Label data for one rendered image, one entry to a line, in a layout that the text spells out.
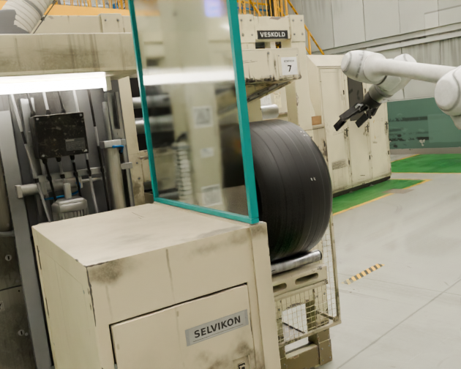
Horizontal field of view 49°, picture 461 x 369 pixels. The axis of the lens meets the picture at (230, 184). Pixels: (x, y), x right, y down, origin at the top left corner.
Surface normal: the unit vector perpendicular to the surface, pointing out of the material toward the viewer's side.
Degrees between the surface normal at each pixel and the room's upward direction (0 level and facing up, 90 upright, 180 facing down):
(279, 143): 46
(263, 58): 90
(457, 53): 90
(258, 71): 90
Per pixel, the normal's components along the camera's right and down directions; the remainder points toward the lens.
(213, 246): 0.51, 0.06
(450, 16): -0.72, 0.17
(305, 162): 0.42, -0.37
